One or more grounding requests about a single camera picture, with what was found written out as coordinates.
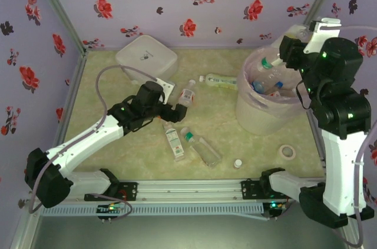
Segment small clear bottle green cap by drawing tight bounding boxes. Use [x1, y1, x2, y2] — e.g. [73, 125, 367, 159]
[255, 55, 284, 75]

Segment tall bottle green white label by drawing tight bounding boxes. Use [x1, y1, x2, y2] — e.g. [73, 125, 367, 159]
[161, 121, 187, 162]

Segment translucent plastic bin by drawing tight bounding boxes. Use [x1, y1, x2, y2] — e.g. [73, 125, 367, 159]
[237, 46, 309, 111]

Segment large clear bottle green ring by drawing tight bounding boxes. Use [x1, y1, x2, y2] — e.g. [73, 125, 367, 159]
[180, 126, 223, 168]

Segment white round waste bin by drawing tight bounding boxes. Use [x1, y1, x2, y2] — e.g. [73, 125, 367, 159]
[235, 89, 310, 136]

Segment pale green marbled table mat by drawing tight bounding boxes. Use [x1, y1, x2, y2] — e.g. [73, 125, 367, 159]
[58, 48, 325, 181]

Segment white square plastic box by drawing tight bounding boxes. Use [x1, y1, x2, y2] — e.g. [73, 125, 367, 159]
[115, 34, 178, 85]

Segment beige tape roll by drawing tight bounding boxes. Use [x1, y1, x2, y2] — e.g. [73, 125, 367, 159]
[279, 144, 297, 160]

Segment small circuit board green light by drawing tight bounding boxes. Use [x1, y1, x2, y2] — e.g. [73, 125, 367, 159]
[264, 200, 289, 221]
[96, 201, 125, 223]

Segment lilac left arm cable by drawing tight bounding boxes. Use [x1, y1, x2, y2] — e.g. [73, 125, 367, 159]
[28, 65, 158, 214]

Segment long aluminium base rail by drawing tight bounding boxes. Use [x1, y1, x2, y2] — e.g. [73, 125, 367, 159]
[67, 178, 325, 204]

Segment white slotted cable duct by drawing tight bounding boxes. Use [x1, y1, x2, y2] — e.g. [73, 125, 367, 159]
[41, 202, 265, 217]

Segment grey looped base cable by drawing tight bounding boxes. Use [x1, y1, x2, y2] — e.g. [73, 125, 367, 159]
[84, 192, 133, 220]

